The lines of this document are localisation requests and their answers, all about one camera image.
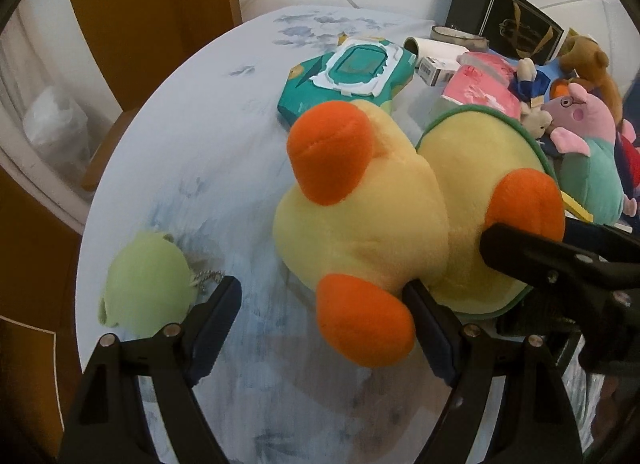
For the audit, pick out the brown bear plush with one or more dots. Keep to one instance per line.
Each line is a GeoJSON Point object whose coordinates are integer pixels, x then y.
{"type": "Point", "coordinates": [595, 64]}

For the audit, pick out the yellow duck plush green hood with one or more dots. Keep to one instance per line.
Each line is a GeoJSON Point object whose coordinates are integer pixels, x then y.
{"type": "Point", "coordinates": [365, 204]}

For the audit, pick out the clear plastic bag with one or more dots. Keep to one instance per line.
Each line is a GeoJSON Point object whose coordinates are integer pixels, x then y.
{"type": "Point", "coordinates": [55, 129]}

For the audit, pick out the pink floral tissue pack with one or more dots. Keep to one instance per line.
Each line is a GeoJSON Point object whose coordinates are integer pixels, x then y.
{"type": "Point", "coordinates": [475, 89]}
{"type": "Point", "coordinates": [485, 60]}

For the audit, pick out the white small box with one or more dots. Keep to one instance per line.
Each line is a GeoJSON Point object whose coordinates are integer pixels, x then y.
{"type": "Point", "coordinates": [435, 48]}

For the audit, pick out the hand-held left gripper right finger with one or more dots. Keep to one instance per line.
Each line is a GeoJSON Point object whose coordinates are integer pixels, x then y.
{"type": "Point", "coordinates": [435, 334]}

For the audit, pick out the black gift box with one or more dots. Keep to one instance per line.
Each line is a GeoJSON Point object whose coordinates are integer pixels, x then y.
{"type": "Point", "coordinates": [505, 14]}

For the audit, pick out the orange felt piece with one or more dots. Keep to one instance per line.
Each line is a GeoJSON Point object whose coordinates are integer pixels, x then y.
{"type": "Point", "coordinates": [560, 89]}

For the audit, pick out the small beige doll blue skirt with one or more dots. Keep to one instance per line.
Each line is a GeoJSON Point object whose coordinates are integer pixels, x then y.
{"type": "Point", "coordinates": [530, 94]}

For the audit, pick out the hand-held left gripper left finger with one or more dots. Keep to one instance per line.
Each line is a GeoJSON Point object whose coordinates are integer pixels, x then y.
{"type": "Point", "coordinates": [215, 334]}

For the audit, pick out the clear tape roll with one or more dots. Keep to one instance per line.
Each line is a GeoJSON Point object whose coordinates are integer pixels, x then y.
{"type": "Point", "coordinates": [457, 36]}

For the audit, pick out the pink pig plush red dress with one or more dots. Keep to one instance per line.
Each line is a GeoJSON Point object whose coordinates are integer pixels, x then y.
{"type": "Point", "coordinates": [631, 159]}

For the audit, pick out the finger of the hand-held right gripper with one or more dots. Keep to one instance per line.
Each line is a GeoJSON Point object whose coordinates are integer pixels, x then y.
{"type": "Point", "coordinates": [605, 240]}
{"type": "Point", "coordinates": [550, 261]}

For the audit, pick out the green wet wipes pack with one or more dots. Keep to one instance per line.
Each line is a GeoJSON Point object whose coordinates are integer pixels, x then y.
{"type": "Point", "coordinates": [350, 74]}

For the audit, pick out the pink pig plush teal body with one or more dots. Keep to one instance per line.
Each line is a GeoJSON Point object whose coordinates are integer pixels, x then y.
{"type": "Point", "coordinates": [595, 164]}

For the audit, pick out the white barcode box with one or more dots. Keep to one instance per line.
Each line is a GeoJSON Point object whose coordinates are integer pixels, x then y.
{"type": "Point", "coordinates": [436, 71]}

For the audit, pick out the yellow plastic tool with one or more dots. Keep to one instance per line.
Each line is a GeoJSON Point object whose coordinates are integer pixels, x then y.
{"type": "Point", "coordinates": [577, 206]}

